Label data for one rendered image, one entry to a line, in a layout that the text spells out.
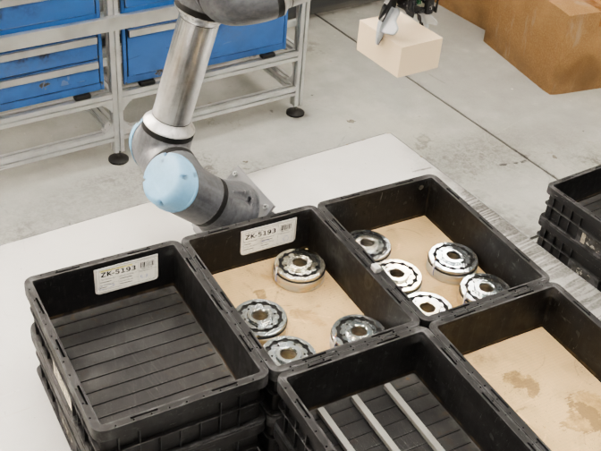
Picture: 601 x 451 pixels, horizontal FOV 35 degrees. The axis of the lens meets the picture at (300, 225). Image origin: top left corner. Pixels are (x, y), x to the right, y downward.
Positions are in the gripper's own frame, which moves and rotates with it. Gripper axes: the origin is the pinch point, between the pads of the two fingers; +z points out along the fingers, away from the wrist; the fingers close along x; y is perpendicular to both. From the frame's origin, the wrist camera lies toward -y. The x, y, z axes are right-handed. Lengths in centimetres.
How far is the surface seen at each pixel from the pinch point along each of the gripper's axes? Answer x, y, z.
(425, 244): -19, 39, 27
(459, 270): -22, 52, 24
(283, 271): -53, 35, 24
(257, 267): -55, 29, 27
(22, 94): -46, -141, 74
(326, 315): -50, 48, 27
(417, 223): -15.6, 32.2, 27.2
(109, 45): -14, -139, 61
